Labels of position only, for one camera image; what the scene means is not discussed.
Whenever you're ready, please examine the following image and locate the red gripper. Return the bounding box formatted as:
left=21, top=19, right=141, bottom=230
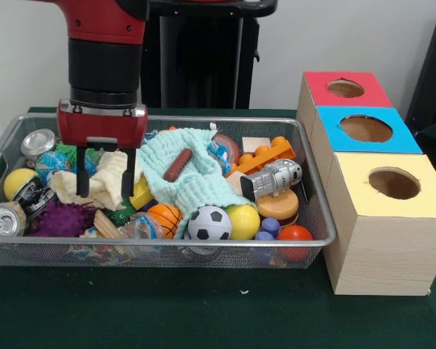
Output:
left=56, top=100, right=149, bottom=201

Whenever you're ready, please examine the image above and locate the silver mesh bin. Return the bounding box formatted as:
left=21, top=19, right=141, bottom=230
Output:
left=0, top=112, right=338, bottom=270

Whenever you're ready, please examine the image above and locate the wooden box with three holes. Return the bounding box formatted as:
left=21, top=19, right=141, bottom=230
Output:
left=296, top=71, right=436, bottom=297

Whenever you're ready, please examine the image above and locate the cream cloth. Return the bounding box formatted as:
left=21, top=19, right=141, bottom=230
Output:
left=50, top=151, right=145, bottom=211

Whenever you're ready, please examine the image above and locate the purple spiky ball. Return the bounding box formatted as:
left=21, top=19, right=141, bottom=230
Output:
left=31, top=201, right=95, bottom=238

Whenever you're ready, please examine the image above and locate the small orange basketball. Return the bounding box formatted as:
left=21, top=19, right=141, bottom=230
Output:
left=147, top=203, right=184, bottom=239

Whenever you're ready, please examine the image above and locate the brown toy sausage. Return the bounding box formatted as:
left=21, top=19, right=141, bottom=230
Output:
left=163, top=148, right=194, bottom=182

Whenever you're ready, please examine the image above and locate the mint green cloth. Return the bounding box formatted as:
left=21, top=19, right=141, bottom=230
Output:
left=136, top=127, right=257, bottom=239

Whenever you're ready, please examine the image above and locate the black and white soccer ball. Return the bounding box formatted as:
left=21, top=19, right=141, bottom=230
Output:
left=187, top=205, right=233, bottom=241

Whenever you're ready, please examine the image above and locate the dark green table cloth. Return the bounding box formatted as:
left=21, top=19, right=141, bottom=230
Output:
left=0, top=105, right=436, bottom=349

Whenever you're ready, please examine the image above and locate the yellow ball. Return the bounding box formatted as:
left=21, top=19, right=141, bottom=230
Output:
left=225, top=204, right=262, bottom=240

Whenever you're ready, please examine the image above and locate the silver toy robot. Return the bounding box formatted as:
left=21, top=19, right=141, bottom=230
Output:
left=239, top=159, right=303, bottom=201

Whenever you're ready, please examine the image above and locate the red ball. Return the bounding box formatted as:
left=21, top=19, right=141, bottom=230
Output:
left=277, top=224, right=314, bottom=261

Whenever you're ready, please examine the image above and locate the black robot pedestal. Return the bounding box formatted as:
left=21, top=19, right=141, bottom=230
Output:
left=141, top=0, right=279, bottom=109

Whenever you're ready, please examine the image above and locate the black object by wall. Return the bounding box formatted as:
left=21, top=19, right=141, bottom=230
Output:
left=405, top=5, right=436, bottom=146

